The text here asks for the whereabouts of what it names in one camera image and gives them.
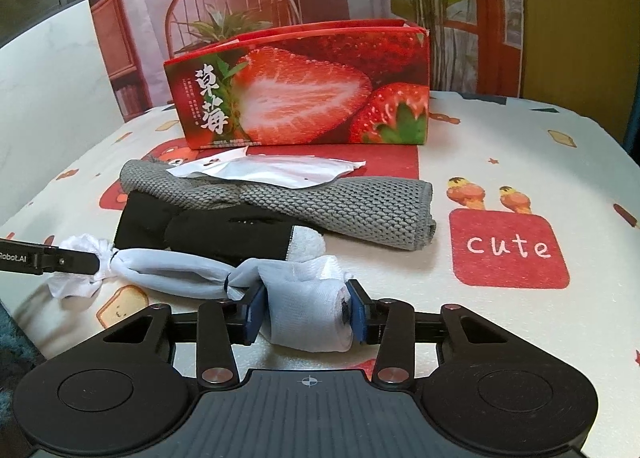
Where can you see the black sock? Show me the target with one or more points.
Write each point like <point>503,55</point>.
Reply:
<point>230,235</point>

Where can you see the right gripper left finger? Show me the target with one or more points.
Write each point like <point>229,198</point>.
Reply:
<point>222,324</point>

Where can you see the white knotted cloth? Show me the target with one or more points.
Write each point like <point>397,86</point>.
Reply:
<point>308,300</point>

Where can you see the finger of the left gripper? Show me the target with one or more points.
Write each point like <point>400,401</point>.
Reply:
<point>37,259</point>

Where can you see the white plastic wrapper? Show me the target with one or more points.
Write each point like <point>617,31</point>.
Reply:
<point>286,171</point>

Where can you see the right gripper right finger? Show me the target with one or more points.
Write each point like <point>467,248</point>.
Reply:
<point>390,324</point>

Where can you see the white cartoon print tablecloth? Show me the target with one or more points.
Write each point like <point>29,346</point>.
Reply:
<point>567,278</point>

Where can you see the grey knitted cloth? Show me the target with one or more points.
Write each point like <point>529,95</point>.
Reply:
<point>390,211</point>

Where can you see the red strawberry cardboard box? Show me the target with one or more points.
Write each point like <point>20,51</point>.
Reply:
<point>335,82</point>

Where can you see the yellow board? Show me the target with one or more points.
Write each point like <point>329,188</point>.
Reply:
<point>583,55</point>

